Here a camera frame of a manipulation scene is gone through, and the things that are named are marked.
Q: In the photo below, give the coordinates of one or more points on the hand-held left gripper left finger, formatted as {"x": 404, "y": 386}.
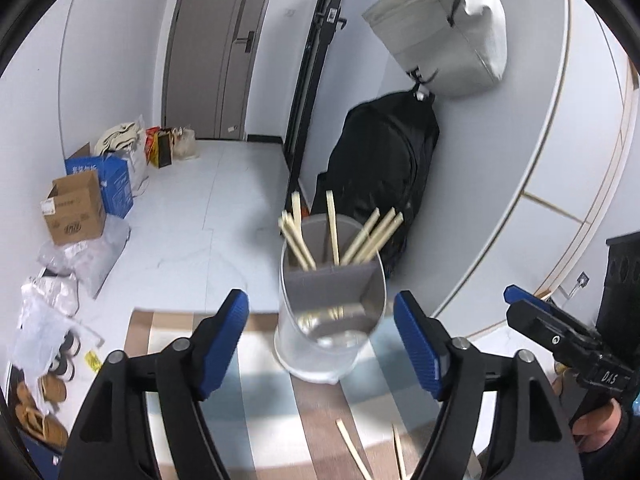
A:
{"x": 225, "y": 342}

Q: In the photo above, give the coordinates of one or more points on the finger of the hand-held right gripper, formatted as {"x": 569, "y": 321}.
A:
{"x": 545, "y": 332}
{"x": 522, "y": 294}

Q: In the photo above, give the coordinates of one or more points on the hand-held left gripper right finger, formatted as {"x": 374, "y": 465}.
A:
{"x": 419, "y": 345}

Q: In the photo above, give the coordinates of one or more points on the translucent white cup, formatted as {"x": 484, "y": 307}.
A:
{"x": 310, "y": 355}

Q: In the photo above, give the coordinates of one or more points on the single wooden chopstick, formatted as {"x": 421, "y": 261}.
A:
{"x": 352, "y": 447}
{"x": 399, "y": 452}

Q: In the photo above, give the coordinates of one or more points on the bunch of wooden chopsticks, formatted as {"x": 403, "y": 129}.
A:
{"x": 332, "y": 230}

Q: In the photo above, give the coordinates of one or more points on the person's right hand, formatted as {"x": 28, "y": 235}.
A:
{"x": 600, "y": 425}

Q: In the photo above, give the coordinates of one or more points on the checked tablecloth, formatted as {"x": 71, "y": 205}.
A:
{"x": 270, "y": 425}

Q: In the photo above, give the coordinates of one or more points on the yellow tag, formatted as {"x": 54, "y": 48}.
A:
{"x": 93, "y": 361}

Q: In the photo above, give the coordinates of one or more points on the clear plastic bag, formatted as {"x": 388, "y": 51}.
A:
{"x": 95, "y": 255}

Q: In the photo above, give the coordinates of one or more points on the white black sneakers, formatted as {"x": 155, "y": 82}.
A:
{"x": 65, "y": 357}

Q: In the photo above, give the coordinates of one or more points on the brown slipper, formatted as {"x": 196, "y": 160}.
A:
{"x": 52, "y": 389}
{"x": 40, "y": 420}

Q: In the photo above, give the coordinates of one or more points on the white plastic bag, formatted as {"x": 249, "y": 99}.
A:
{"x": 42, "y": 310}

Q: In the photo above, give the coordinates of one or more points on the blue printed box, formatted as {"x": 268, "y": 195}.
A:
{"x": 117, "y": 185}

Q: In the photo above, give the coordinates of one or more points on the brown cardboard box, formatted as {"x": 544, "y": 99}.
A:
{"x": 75, "y": 220}

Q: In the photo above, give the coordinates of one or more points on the yellow black bag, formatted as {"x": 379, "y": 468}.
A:
{"x": 161, "y": 150}

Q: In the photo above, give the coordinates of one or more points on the beige bag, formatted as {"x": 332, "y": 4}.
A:
{"x": 184, "y": 142}

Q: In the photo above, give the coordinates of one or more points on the white tote bag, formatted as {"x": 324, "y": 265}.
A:
{"x": 117, "y": 135}

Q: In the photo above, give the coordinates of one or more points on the grey hanging bag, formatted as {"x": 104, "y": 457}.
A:
{"x": 440, "y": 35}

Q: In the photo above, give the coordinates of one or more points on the grey door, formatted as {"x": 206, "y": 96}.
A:
{"x": 200, "y": 60}

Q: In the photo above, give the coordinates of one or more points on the wall socket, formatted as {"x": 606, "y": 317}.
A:
{"x": 582, "y": 279}

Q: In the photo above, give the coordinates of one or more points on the black metal frame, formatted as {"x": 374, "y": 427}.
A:
{"x": 320, "y": 60}

